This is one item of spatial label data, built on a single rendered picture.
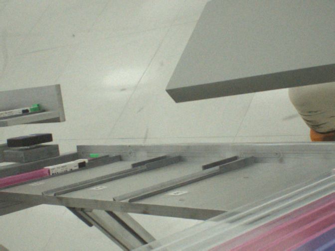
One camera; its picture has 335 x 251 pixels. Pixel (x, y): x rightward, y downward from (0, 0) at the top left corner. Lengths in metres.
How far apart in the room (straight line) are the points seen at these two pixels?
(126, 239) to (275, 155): 0.41
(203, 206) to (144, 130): 1.67
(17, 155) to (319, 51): 0.47
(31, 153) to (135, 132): 1.35
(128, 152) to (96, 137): 1.52
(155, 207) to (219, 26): 0.68
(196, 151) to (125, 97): 1.66
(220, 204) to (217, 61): 0.61
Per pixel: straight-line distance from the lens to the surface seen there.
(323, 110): 1.45
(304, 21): 1.03
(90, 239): 1.98
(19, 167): 0.83
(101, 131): 2.32
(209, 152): 0.71
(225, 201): 0.50
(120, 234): 0.98
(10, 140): 0.87
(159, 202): 0.52
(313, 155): 0.63
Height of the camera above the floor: 1.17
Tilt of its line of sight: 35 degrees down
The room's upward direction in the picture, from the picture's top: 42 degrees counter-clockwise
